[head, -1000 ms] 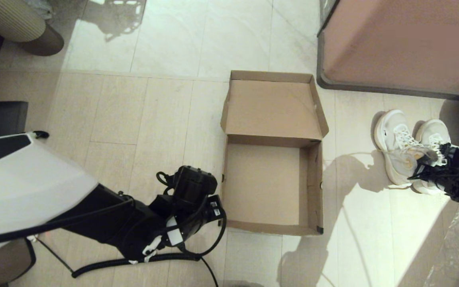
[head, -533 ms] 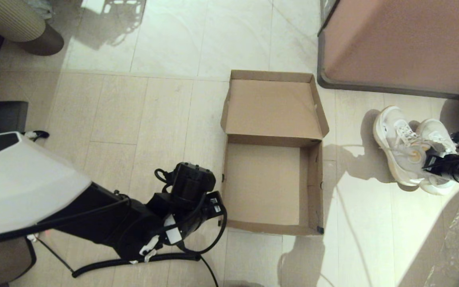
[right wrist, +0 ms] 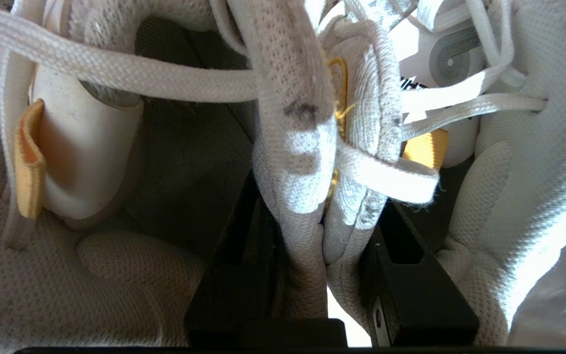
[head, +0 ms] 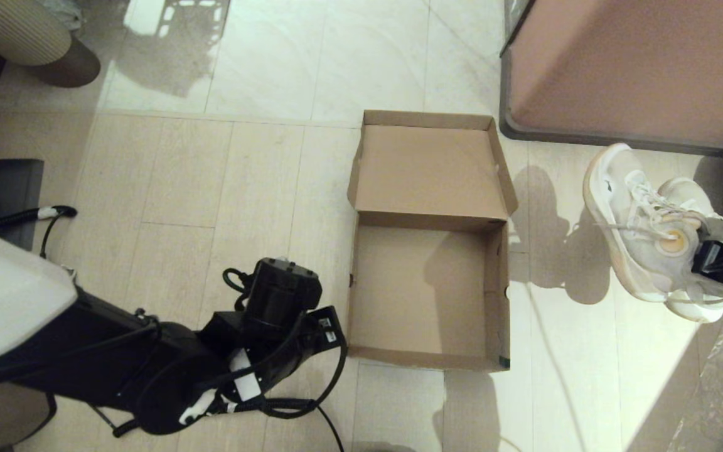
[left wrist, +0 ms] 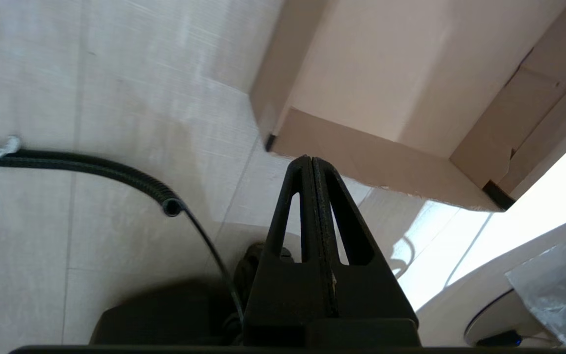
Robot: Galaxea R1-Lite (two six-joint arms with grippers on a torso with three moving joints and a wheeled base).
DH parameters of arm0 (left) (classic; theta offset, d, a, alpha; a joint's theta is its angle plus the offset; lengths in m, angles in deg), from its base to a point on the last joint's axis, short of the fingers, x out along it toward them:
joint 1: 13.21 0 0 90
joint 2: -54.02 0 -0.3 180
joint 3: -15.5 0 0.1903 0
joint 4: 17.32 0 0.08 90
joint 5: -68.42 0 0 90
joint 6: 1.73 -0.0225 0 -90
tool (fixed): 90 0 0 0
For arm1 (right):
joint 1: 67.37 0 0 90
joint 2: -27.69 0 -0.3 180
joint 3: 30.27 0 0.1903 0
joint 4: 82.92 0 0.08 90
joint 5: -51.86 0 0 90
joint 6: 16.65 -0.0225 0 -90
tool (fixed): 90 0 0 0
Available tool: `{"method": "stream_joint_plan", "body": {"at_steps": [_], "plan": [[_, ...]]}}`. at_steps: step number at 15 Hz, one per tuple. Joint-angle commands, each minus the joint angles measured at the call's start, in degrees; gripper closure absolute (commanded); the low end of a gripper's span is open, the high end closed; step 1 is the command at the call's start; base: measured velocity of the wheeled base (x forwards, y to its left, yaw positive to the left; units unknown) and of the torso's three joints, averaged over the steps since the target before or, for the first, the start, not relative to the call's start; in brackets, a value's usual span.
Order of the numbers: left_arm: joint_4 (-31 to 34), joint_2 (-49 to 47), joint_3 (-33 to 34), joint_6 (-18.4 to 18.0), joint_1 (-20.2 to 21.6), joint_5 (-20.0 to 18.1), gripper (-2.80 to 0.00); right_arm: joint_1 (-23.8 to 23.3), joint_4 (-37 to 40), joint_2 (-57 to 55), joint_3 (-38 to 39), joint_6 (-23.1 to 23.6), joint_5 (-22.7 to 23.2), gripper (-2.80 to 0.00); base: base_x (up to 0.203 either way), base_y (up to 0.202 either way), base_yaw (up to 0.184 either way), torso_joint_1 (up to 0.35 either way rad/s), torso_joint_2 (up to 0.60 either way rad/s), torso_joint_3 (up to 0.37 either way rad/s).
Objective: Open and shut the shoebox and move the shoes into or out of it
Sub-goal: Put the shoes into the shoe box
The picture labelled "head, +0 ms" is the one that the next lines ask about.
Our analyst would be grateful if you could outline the white mesh sneaker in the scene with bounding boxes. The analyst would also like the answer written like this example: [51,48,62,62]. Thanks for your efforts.
[583,143,723,303]
[656,178,723,324]

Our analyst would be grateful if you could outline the brown cardboard shoe box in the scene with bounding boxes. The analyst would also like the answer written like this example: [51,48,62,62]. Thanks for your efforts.
[347,110,519,372]

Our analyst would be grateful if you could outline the grey crumpled cloth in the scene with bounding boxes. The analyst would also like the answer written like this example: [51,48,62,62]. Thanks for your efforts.
[38,0,84,30]

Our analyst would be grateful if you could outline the beige ribbed pouf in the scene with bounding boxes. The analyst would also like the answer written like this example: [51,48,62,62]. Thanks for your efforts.
[0,0,73,67]

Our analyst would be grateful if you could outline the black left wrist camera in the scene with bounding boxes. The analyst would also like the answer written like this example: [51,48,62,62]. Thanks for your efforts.
[304,306,347,355]

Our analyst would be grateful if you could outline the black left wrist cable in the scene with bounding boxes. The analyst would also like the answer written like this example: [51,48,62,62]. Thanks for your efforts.
[222,269,348,420]

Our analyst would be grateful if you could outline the thin black cable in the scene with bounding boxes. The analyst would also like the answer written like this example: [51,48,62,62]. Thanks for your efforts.
[314,405,345,452]

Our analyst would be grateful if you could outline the pink cabinet with dark frame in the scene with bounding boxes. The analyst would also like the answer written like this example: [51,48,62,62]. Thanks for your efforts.
[498,0,723,163]

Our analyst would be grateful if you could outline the short black plug cable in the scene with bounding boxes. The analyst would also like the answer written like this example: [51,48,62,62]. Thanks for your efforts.
[40,213,65,257]

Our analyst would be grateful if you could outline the black corrugated cable white tip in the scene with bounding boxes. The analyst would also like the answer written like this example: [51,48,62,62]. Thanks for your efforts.
[0,206,78,230]

